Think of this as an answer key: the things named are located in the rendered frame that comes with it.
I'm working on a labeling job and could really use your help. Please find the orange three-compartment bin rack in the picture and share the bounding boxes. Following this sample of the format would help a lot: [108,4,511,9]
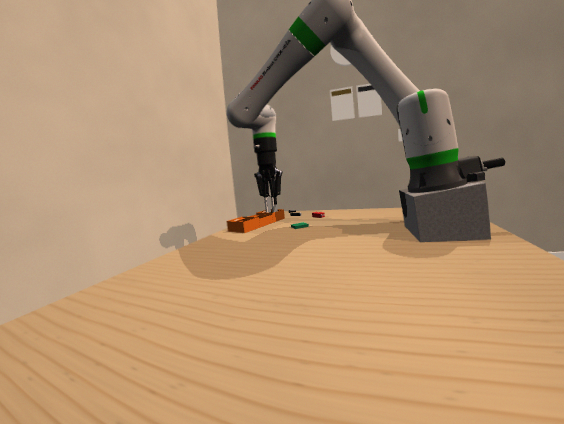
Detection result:
[227,209,285,233]

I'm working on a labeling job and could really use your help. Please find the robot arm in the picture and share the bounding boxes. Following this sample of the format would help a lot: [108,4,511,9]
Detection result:
[227,0,505,193]

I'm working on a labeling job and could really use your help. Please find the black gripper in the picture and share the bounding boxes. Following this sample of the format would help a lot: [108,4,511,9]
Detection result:
[254,152,283,213]

